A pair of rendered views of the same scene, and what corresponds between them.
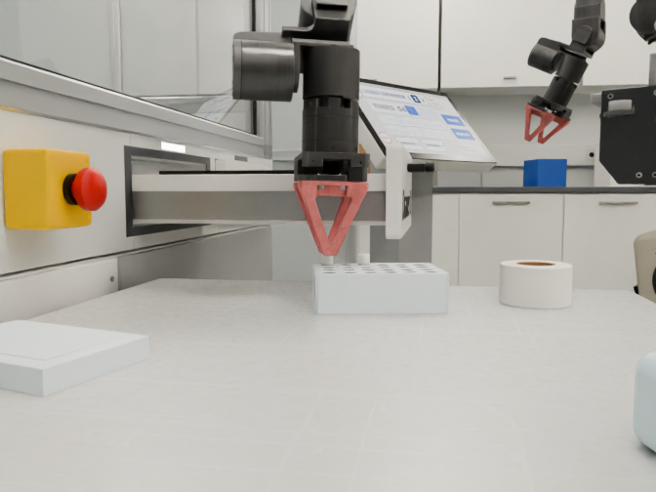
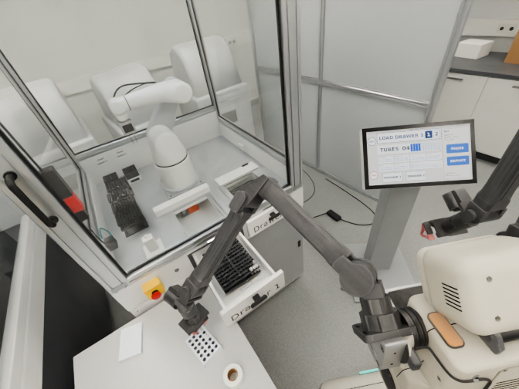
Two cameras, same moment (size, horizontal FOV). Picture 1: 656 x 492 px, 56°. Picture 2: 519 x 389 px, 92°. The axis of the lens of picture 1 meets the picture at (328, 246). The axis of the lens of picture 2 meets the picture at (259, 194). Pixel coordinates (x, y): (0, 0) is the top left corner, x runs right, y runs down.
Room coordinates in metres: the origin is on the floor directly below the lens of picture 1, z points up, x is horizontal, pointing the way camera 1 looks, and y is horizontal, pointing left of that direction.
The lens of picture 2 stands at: (0.61, -0.54, 1.83)
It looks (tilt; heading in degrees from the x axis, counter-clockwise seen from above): 41 degrees down; 52
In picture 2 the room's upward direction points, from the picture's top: 9 degrees counter-clockwise
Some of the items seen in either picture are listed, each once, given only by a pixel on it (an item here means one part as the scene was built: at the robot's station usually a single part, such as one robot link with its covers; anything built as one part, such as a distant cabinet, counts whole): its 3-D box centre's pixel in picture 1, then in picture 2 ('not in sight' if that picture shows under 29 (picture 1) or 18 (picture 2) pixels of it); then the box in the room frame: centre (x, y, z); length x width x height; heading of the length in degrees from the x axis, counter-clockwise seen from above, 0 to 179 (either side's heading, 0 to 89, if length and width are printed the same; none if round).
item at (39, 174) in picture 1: (52, 189); (154, 289); (0.58, 0.26, 0.88); 0.07 x 0.05 x 0.07; 170
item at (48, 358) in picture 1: (28, 351); (131, 341); (0.40, 0.20, 0.77); 0.13 x 0.09 x 0.02; 65
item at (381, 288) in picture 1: (376, 286); (204, 345); (0.60, -0.05, 0.78); 0.12 x 0.08 x 0.04; 93
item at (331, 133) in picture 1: (330, 138); (192, 316); (0.63, 0.00, 0.93); 0.10 x 0.07 x 0.07; 8
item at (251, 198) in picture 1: (253, 197); (230, 263); (0.89, 0.11, 0.86); 0.40 x 0.26 x 0.06; 80
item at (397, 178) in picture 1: (400, 191); (254, 297); (0.85, -0.10, 0.87); 0.29 x 0.02 x 0.11; 170
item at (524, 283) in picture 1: (535, 283); (233, 376); (0.62, -0.21, 0.78); 0.07 x 0.07 x 0.04
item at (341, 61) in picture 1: (325, 75); (186, 307); (0.63, 0.00, 0.99); 0.07 x 0.06 x 0.07; 100
